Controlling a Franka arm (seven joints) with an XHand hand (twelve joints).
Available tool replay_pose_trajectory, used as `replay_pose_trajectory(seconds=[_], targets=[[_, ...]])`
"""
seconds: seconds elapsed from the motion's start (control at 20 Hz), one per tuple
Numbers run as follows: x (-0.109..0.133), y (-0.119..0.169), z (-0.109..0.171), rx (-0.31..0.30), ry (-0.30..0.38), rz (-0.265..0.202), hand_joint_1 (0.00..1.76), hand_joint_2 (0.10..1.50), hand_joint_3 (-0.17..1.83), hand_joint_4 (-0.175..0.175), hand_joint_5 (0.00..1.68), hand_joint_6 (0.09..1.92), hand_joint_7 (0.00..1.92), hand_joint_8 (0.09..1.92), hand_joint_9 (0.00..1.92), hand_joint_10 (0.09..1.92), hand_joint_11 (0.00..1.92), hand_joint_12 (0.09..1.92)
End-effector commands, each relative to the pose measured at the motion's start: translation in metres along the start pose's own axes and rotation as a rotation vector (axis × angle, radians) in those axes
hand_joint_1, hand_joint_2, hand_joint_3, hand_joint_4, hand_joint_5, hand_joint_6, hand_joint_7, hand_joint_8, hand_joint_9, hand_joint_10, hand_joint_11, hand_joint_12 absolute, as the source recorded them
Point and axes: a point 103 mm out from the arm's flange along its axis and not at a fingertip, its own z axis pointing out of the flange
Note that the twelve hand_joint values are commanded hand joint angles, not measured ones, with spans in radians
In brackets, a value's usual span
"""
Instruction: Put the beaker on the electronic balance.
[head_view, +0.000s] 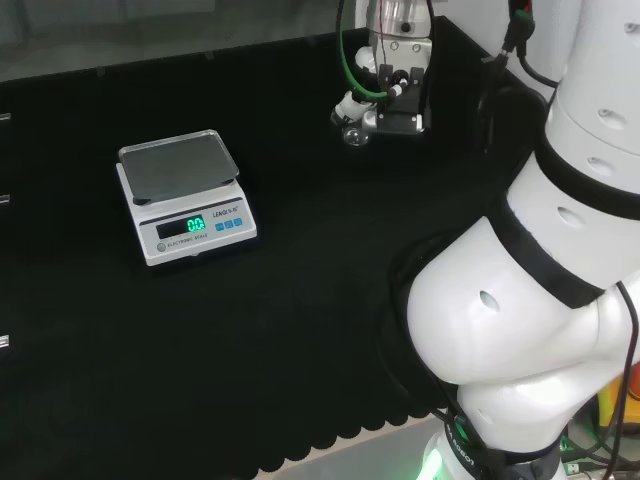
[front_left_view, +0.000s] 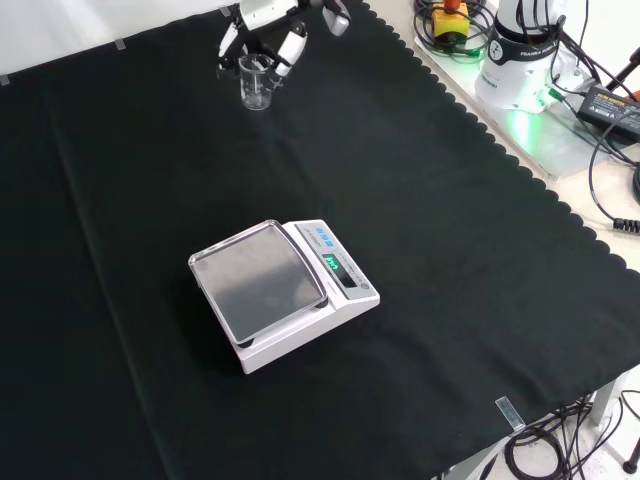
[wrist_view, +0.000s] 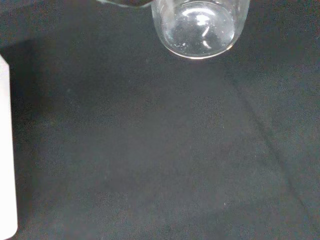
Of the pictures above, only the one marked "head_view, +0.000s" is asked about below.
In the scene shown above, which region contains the small clear glass beaker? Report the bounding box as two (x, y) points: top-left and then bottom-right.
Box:
(341, 125), (372, 149)

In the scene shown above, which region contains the white electronic balance steel pan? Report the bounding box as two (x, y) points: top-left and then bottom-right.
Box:
(115, 128), (260, 268)

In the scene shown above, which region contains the black bench cloth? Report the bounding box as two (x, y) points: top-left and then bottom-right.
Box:
(0, 14), (551, 474)

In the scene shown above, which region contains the pale board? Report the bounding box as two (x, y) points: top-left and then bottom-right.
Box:
(256, 413), (447, 480)

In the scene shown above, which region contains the yellow stop button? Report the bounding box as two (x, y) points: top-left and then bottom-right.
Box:
(593, 361), (640, 437)

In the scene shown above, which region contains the black cable with green plug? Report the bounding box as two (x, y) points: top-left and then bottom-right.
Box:
(481, 8), (559, 89)

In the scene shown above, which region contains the thin black cable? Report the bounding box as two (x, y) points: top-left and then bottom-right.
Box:
(606, 280), (640, 480)

